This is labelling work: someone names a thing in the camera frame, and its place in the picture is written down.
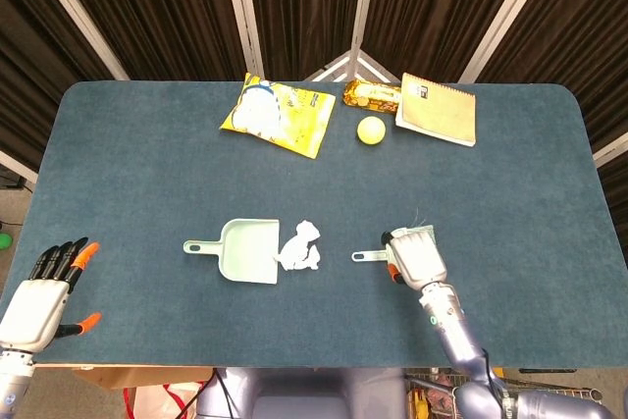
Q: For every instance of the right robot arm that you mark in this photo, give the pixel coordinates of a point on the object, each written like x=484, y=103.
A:
x=456, y=335

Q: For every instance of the dark folding screen white frame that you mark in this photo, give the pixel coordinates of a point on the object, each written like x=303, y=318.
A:
x=172, y=12

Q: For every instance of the kraft spiral notebook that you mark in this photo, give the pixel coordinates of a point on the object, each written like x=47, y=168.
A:
x=439, y=112

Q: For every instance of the white paper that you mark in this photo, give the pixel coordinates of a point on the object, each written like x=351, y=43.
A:
x=297, y=249

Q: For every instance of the small green ball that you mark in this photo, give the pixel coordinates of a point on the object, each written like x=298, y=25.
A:
x=4, y=241

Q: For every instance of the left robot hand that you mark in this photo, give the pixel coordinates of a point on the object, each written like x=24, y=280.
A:
x=32, y=311

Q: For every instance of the brown biscuit packet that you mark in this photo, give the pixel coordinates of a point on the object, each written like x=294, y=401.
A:
x=370, y=95

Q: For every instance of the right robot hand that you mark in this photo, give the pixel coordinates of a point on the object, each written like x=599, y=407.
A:
x=417, y=257

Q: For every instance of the light green hand broom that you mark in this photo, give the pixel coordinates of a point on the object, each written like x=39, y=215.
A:
x=369, y=255

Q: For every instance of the yellow-green tennis ball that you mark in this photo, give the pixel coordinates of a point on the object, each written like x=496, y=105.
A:
x=371, y=130

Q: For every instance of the purple-grey robot torso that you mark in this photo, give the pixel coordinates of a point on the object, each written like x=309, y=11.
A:
x=304, y=394

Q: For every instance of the yellow snack bag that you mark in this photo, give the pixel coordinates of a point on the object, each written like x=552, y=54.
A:
x=279, y=115

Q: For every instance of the blue felt table mat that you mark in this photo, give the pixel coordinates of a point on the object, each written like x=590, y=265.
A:
x=147, y=169

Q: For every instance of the red and white bag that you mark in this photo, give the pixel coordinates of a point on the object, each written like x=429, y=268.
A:
x=157, y=402

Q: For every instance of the black floor device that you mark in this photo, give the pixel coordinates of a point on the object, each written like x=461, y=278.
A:
x=10, y=178

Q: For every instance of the light green dustpan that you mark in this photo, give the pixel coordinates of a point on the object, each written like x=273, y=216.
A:
x=247, y=252

